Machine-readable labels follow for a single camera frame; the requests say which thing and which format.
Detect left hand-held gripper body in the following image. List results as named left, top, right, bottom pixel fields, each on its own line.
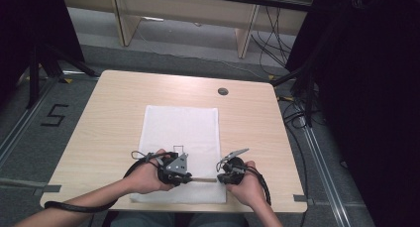
left=157, top=152, right=192, bottom=187

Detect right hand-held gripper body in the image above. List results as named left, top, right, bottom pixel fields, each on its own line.
left=216, top=148, right=251, bottom=185

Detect white mesh bag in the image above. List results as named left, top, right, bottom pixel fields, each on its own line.
left=129, top=104, right=228, bottom=205

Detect person's right hand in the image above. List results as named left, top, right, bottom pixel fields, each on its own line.
left=225, top=160, right=267, bottom=210

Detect person's left hand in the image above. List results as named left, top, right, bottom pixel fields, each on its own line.
left=124, top=149, right=176, bottom=195

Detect grey tape strip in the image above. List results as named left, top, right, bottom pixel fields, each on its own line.
left=292, top=193, right=315, bottom=207
left=32, top=184, right=62, bottom=197

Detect black metal stand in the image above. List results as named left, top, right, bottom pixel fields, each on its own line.
left=25, top=43, right=101, bottom=110
left=270, top=62, right=319, bottom=128

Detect light wooden desk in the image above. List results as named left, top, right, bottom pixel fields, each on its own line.
left=60, top=0, right=319, bottom=59

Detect black curtain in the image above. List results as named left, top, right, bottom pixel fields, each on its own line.
left=285, top=0, right=420, bottom=227
left=0, top=0, right=85, bottom=104

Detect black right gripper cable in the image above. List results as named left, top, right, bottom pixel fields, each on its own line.
left=245, top=165, right=272, bottom=207

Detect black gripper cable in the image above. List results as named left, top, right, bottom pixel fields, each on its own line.
left=44, top=150, right=179, bottom=214
left=245, top=165, right=272, bottom=207

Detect black floor cables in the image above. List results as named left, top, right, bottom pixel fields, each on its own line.
left=276, top=93, right=315, bottom=227

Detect metal floor rail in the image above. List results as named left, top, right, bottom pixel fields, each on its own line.
left=296, top=114, right=352, bottom=227
left=0, top=77, right=59, bottom=170

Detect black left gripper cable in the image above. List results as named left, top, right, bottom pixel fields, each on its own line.
left=44, top=150, right=179, bottom=214

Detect black hanging cables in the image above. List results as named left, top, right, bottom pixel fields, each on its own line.
left=250, top=5, right=295, bottom=70

